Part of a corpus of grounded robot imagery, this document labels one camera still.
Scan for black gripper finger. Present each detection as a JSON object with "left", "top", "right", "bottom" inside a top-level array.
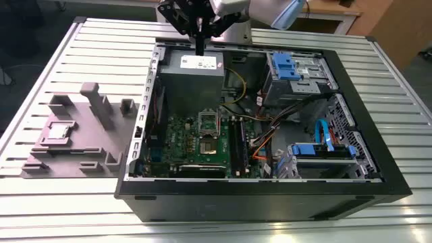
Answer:
[
  {"left": 157, "top": 0, "right": 201, "bottom": 56},
  {"left": 200, "top": 12, "right": 251, "bottom": 56}
]

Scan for CPU with silver top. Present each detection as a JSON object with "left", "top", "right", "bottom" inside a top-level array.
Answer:
[{"left": 47, "top": 123, "right": 73, "bottom": 139}]

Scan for blue drive carrier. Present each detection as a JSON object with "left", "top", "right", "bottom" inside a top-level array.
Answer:
[{"left": 273, "top": 52, "right": 300, "bottom": 80}]

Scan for gray power supply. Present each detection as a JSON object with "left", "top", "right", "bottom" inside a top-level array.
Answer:
[{"left": 157, "top": 49, "right": 225, "bottom": 117}]

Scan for metal drive cage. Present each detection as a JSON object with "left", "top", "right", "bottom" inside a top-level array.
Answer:
[{"left": 263, "top": 52, "right": 340, "bottom": 107}]

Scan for green motherboard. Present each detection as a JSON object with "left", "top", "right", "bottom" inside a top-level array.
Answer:
[{"left": 144, "top": 106, "right": 271, "bottom": 178}]

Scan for dark office chair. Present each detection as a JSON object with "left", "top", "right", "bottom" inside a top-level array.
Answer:
[{"left": 0, "top": 0, "right": 47, "bottom": 60}]

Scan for black RAM slot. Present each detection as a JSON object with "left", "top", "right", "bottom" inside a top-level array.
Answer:
[
  {"left": 228, "top": 116, "right": 239, "bottom": 177},
  {"left": 237, "top": 116, "right": 251, "bottom": 177}
]

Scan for wooden cabinet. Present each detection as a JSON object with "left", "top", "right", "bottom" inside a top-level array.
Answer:
[{"left": 347, "top": 0, "right": 432, "bottom": 69}]

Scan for hard disk in blue carrier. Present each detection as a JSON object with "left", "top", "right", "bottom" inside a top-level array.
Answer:
[{"left": 291, "top": 143, "right": 356, "bottom": 159}]

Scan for gray parts rack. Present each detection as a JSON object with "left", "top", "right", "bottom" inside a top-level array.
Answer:
[{"left": 20, "top": 82, "right": 141, "bottom": 179}]

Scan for black graphics card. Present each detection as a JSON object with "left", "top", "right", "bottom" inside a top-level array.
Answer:
[{"left": 168, "top": 164, "right": 228, "bottom": 178}]

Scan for metal disk bay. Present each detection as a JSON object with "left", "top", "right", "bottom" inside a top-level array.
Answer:
[{"left": 287, "top": 151, "right": 375, "bottom": 179}]

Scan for black PC case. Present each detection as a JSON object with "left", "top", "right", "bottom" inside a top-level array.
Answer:
[{"left": 113, "top": 37, "right": 413, "bottom": 223}]

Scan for yellow wire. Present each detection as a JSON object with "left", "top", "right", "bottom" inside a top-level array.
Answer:
[{"left": 221, "top": 67, "right": 248, "bottom": 105}]

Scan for wooden desk white frame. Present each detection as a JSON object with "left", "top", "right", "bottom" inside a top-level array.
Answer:
[{"left": 43, "top": 0, "right": 364, "bottom": 35}]

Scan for yellow black power wires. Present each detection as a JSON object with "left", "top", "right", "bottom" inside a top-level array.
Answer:
[{"left": 232, "top": 113, "right": 271, "bottom": 122}]

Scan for black wire bundle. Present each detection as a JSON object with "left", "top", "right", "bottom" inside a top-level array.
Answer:
[{"left": 251, "top": 95, "right": 333, "bottom": 147}]

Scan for thin red wire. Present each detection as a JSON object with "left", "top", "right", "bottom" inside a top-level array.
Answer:
[{"left": 152, "top": 91, "right": 160, "bottom": 126}]

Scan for blue SATA cable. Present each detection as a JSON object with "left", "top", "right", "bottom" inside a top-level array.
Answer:
[{"left": 315, "top": 118, "right": 335, "bottom": 152}]

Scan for orange SATA cable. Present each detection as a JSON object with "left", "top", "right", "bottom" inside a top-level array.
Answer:
[{"left": 252, "top": 136, "right": 275, "bottom": 160}]

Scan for blue plastic carrier rail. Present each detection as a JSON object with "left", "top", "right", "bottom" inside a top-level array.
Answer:
[{"left": 273, "top": 155, "right": 292, "bottom": 179}]

